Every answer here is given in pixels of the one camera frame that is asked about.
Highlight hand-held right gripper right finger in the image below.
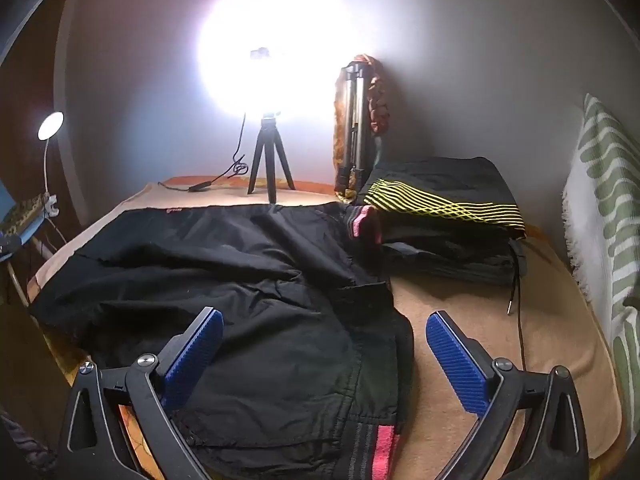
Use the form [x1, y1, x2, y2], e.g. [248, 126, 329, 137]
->
[425, 310, 591, 480]

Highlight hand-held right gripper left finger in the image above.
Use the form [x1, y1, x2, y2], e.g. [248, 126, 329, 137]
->
[57, 306, 224, 480]

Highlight black pants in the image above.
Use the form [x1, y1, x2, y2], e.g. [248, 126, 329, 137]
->
[27, 201, 416, 480]

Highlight beige blanket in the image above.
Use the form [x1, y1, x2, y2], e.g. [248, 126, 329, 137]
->
[27, 180, 626, 480]

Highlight folded dark clothes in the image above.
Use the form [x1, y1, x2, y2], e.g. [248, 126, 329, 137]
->
[382, 230, 521, 286]

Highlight black yellow striped folded garment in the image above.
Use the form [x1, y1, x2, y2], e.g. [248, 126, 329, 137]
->
[362, 156, 527, 241]

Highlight person's grey striped clothing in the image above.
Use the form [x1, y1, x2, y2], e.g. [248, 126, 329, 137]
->
[0, 405, 56, 476]

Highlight small black tripod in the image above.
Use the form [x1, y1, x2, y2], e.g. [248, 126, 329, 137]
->
[246, 114, 297, 204]

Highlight blue side table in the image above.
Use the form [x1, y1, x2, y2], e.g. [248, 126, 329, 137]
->
[0, 180, 56, 261]

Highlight folded silver tripod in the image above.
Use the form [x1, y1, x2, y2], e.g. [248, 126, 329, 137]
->
[334, 61, 376, 196]

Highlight orange patterned cloth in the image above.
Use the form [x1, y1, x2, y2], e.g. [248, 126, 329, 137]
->
[332, 54, 393, 203]

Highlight white desk lamp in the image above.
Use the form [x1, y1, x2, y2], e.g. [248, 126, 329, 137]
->
[37, 111, 66, 216]

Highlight black ring light cable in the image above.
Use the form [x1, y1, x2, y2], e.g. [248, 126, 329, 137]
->
[157, 110, 251, 193]

